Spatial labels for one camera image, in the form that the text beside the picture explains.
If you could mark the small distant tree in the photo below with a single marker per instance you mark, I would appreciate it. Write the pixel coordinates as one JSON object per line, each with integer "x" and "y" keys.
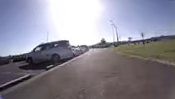
{"x": 103, "y": 41}

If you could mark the double street lamp pole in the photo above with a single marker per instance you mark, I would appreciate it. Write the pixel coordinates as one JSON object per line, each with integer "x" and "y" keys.
{"x": 115, "y": 32}

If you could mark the concrete kerb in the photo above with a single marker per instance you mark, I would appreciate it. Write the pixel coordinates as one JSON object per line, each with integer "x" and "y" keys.
{"x": 13, "y": 82}

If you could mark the grass field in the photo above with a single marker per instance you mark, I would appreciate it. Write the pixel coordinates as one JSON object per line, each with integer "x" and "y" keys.
{"x": 163, "y": 49}

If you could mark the silver minivan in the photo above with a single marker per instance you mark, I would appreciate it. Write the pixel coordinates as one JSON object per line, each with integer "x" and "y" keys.
{"x": 50, "y": 52}

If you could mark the row of parked cars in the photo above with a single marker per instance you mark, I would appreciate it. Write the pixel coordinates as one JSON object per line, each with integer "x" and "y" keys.
{"x": 79, "y": 49}

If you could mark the grey asphalt path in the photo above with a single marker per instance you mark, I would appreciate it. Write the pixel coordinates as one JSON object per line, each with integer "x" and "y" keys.
{"x": 94, "y": 81}

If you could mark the sign on pole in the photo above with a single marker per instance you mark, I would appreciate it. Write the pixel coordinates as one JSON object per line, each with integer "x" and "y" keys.
{"x": 142, "y": 36}

